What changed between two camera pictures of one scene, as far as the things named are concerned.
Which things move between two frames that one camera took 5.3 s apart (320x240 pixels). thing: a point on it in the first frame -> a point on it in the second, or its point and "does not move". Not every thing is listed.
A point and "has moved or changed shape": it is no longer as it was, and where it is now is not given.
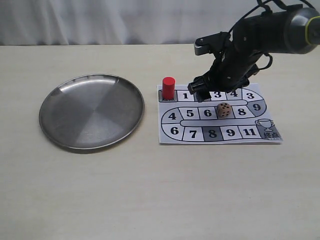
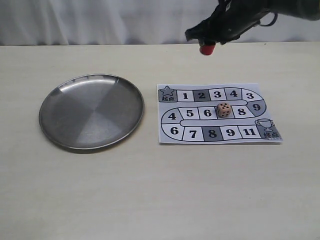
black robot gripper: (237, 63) -> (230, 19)
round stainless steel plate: (92, 111) does not move
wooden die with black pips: (224, 110) does not move
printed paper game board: (237, 117) does not move
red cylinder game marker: (168, 88) has moved or changed shape
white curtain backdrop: (90, 22) does not move
